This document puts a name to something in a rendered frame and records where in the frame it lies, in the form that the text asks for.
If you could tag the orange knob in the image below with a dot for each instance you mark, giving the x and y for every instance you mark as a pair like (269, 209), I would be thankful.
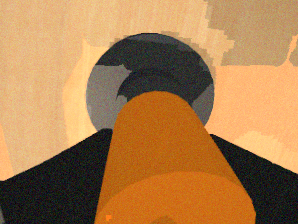
(164, 168)

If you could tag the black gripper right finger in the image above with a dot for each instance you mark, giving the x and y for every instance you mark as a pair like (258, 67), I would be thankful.
(272, 189)

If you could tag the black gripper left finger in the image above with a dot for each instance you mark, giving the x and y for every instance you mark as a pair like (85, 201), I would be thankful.
(63, 190)

